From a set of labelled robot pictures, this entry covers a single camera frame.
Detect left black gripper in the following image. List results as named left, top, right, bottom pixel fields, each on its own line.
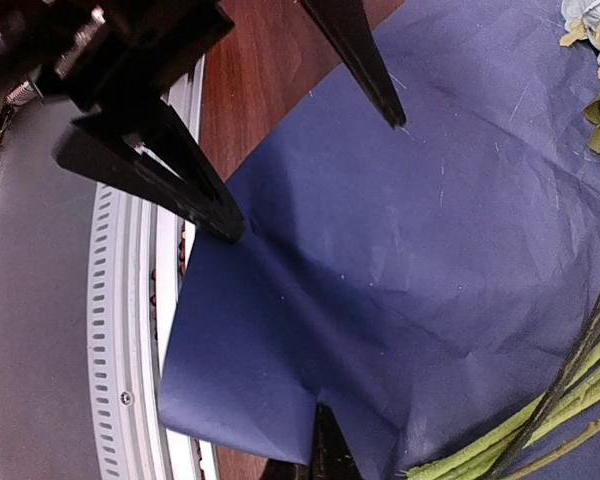
left=0, top=1, right=245, bottom=244

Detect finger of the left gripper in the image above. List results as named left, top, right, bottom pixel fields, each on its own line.
left=301, top=0, right=406, bottom=128

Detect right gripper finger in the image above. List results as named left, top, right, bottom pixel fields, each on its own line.
left=264, top=404, right=363, bottom=480

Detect blue wrapping paper sheet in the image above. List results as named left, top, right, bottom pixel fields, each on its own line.
left=159, top=1, right=600, bottom=479

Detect front aluminium rail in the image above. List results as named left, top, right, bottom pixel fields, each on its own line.
left=84, top=54, right=221, bottom=480

